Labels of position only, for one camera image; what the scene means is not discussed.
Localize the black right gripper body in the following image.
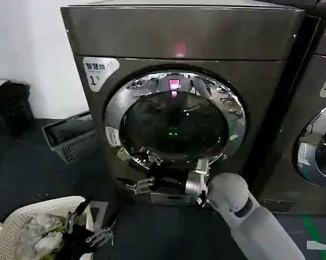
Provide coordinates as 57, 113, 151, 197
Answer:
148, 165, 190, 192

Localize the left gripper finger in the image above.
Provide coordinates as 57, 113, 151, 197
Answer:
84, 219, 117, 245
66, 196, 93, 235

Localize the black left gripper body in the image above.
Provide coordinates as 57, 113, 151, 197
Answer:
62, 226, 99, 260

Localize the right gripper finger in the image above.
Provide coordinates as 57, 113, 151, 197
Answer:
128, 152, 164, 171
116, 175, 156, 194

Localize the yellow-green cloth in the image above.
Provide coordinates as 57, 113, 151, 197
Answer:
51, 223, 66, 245

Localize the pale grey crumpled cloth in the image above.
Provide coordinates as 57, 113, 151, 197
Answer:
14, 212, 64, 256

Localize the round chrome glass dryer door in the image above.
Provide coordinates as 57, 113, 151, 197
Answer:
104, 68, 246, 181
294, 99, 326, 190

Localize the white perforated laundry basket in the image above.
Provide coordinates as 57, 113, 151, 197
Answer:
0, 195, 93, 260

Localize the grey slatted plastic basket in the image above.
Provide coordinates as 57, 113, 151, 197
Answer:
42, 110, 99, 166

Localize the grey dryer with number sticker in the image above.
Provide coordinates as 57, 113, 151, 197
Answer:
60, 0, 306, 207

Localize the green floor tape strip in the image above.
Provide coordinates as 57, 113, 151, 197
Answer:
303, 216, 326, 242

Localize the grey dryer with pale sticker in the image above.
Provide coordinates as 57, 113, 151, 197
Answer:
258, 0, 326, 215

